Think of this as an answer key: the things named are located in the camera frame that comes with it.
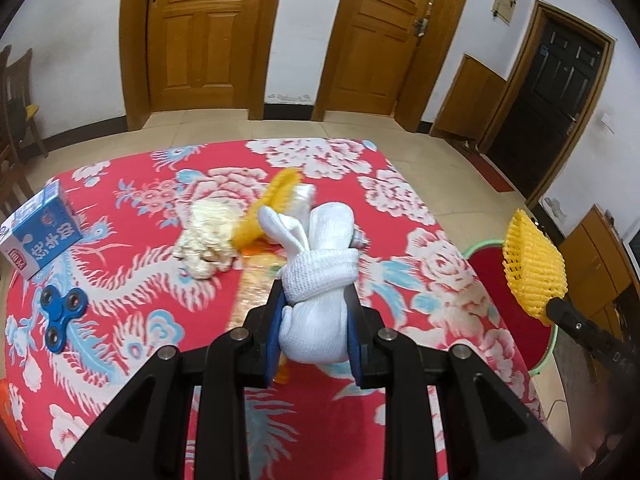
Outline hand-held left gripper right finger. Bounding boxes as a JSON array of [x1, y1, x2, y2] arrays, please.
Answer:
[[345, 285, 583, 480]]

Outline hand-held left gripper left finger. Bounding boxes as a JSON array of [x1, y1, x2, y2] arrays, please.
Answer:
[[54, 277, 288, 480]]

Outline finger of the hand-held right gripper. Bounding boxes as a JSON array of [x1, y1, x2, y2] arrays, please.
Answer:
[[544, 297, 601, 356]]

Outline red bin with green rim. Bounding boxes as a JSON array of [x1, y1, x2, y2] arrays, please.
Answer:
[[462, 240, 560, 377]]

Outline white sock bundle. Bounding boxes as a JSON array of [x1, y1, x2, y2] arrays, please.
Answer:
[[257, 201, 361, 365]]

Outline thick yellow foam net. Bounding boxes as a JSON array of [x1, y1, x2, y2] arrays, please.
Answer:
[[232, 167, 303, 251]]

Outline wooden sideboard cabinet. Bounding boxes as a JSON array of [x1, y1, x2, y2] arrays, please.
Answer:
[[555, 204, 640, 331]]

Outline orange plastic wrapper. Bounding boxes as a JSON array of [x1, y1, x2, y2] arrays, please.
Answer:
[[235, 240, 291, 383]]

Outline red floral tablecloth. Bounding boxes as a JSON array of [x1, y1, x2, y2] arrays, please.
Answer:
[[5, 139, 546, 480]]

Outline red door mat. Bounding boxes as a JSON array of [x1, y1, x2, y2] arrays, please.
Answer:
[[450, 140, 516, 193]]

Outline blue fidget spinner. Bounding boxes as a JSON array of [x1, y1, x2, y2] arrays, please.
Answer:
[[39, 286, 90, 353]]

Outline black entrance door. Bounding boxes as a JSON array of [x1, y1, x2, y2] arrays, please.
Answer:
[[477, 0, 616, 208]]

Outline blue and white carton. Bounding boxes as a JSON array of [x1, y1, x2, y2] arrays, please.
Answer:
[[0, 181, 83, 281]]

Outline wooden panel door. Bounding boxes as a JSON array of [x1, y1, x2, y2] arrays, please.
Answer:
[[312, 0, 478, 133], [120, 0, 291, 131]]

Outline wooden chair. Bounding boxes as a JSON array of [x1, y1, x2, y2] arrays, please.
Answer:
[[5, 49, 49, 158], [0, 44, 23, 211]]

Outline low wooden wall cabinet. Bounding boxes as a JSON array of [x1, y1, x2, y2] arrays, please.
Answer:
[[430, 53, 508, 141]]

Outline beige wall panel box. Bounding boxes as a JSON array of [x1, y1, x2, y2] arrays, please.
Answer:
[[490, 0, 521, 26]]

